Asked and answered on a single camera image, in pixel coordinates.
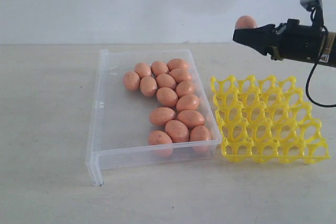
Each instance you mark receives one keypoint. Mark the yellow plastic egg tray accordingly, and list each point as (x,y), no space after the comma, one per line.
(266,119)

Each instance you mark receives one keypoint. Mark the brown egg second row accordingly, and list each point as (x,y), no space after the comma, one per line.
(148,86)
(180,74)
(165,80)

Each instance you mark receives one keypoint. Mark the brown egg second row middle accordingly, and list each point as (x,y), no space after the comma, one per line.
(165,80)

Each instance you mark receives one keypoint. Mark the clear plastic tray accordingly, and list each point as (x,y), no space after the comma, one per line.
(119,122)

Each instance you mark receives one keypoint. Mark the brown egg third row right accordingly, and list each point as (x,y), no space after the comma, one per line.
(184,88)

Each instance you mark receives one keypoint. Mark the brown egg second row left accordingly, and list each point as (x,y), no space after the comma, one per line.
(148,86)

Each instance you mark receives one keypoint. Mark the brown egg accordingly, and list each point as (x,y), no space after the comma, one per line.
(177,131)
(161,138)
(177,63)
(131,80)
(245,22)
(159,67)
(161,116)
(142,69)
(191,118)
(200,133)
(167,97)
(188,102)

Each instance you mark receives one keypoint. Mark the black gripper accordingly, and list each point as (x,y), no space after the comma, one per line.
(291,41)

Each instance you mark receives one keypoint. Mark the brown egg second row right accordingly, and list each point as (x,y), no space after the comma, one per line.
(180,74)

